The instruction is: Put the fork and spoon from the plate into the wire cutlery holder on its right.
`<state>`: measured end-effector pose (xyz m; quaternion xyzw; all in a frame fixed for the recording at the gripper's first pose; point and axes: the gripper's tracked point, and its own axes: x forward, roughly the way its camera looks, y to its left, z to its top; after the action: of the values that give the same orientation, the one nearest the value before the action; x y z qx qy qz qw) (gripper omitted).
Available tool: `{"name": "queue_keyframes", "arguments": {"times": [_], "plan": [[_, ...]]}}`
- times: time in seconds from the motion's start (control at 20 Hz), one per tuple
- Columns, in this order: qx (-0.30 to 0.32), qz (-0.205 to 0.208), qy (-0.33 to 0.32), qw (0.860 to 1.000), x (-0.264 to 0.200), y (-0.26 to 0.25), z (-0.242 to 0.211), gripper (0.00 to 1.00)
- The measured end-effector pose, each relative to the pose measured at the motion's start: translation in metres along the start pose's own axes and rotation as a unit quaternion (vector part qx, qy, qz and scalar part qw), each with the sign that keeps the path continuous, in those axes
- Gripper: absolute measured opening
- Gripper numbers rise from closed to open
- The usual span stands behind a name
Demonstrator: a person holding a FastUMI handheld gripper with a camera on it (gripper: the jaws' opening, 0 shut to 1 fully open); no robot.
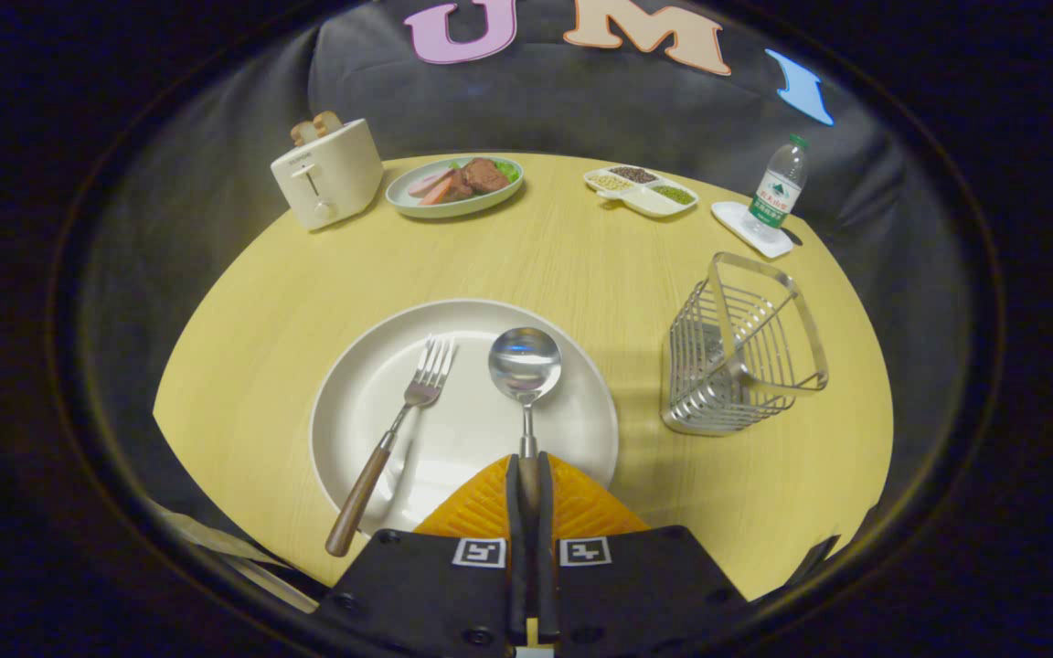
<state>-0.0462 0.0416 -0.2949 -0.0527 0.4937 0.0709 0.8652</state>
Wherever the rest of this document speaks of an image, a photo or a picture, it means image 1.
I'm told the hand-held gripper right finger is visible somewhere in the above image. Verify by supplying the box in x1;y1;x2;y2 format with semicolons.
536;452;751;658

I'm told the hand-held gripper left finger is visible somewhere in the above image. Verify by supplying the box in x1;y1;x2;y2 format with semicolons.
312;454;527;658

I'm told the wooden handled spoon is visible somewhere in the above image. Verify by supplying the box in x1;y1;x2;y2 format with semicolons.
488;327;563;540

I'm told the wooden handled fork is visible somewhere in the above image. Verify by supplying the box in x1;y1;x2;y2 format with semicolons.
324;336;457;558

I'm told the large white plate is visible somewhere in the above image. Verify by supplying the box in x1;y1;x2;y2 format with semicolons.
310;299;620;537

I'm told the pale green food plate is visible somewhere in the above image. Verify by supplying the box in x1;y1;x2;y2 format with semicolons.
386;156;525;219

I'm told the white divided condiment dish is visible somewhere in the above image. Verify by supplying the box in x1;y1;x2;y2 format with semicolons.
583;165;699;218

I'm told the brown meat slice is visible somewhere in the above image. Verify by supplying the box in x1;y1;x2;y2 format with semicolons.
461;157;511;195

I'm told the pink ham slice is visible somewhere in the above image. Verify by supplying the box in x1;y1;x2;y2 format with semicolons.
408;168;456;198

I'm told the white square coaster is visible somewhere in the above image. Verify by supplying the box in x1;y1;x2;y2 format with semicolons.
711;201;794;260

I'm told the cream toaster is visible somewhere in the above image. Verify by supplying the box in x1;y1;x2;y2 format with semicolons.
271;119;385;231

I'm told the clear plastic water bottle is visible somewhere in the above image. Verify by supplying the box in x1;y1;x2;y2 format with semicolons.
744;134;810;240

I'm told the metal wire cutlery basket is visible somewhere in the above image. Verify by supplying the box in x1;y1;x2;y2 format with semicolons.
661;252;830;437

